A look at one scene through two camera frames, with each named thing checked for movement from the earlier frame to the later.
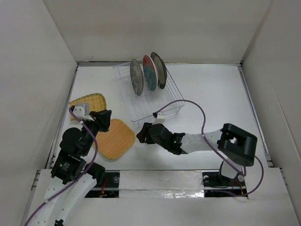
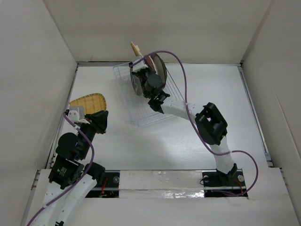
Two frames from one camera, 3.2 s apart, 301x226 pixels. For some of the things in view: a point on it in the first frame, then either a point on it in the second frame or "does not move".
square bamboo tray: x=96 y=101 does not move
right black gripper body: x=165 y=146 -> x=144 y=76
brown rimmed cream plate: x=161 y=69 does not move
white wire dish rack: x=166 y=101 does not move
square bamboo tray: x=116 y=141 -> x=136 y=50
